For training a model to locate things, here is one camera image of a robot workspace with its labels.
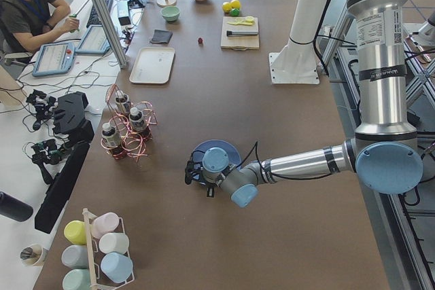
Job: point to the bamboo cutting board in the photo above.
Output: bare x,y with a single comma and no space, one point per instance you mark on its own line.
239,43

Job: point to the teach pendant tablet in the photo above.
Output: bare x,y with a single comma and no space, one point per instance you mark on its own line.
54,59
94,42

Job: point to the pink cup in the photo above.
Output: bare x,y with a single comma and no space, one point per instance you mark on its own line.
104,224

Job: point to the steel muddler black tip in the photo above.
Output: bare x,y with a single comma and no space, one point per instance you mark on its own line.
241,33

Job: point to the lower left drink bottle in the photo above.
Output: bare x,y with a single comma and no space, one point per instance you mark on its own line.
138,123

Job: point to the yellow lemon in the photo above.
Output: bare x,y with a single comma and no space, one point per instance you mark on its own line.
235,4
226,7

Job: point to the upper yellow lemon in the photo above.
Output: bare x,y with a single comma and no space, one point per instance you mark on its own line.
235,4

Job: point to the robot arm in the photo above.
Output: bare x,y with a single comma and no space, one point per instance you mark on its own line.
383,152

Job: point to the yellow plastic knife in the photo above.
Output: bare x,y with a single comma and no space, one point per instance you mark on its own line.
243,23

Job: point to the yellow cup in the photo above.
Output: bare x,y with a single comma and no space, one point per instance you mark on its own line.
75,232

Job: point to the lower yellow lemon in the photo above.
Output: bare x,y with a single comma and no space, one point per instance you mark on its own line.
226,7

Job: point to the paper cup with items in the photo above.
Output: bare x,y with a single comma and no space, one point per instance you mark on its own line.
33,255

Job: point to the drink bottle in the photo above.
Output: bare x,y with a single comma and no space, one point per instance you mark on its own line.
138,123
123,102
112,141

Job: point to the black bottle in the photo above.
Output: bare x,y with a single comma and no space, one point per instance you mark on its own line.
15,209

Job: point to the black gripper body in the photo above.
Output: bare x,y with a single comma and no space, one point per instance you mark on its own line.
209,191

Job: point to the lower right drink bottle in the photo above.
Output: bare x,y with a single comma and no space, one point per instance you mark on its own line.
112,141

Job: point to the copper wire bottle rack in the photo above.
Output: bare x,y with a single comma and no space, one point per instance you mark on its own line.
134,144

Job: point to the mint green cup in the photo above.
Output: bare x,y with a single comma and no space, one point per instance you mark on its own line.
77,279

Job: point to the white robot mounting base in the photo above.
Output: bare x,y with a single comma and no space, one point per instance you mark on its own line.
296,63

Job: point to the grey folded cloth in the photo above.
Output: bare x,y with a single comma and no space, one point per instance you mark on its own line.
161,36

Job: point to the top drink bottle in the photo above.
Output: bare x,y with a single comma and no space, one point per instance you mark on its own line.
123,102

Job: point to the seated person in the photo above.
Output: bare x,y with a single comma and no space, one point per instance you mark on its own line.
29,24

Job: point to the cream rabbit tray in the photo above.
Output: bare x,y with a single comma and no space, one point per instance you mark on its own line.
152,66

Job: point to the wooden cup rack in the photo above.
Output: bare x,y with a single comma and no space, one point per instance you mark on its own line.
96,280

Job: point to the blue cup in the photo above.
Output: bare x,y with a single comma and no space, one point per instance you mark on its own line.
118,268

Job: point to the aluminium frame post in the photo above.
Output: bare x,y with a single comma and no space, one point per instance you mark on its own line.
110,32

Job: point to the green lime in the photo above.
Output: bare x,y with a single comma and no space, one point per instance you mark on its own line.
234,12

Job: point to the grey cup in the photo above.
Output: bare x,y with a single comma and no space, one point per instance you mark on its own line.
75,257

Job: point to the blue plate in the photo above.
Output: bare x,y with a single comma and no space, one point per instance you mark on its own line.
214,156

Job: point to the white cup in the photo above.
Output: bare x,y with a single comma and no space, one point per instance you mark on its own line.
114,242

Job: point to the green bowl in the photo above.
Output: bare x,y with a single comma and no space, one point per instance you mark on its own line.
170,13

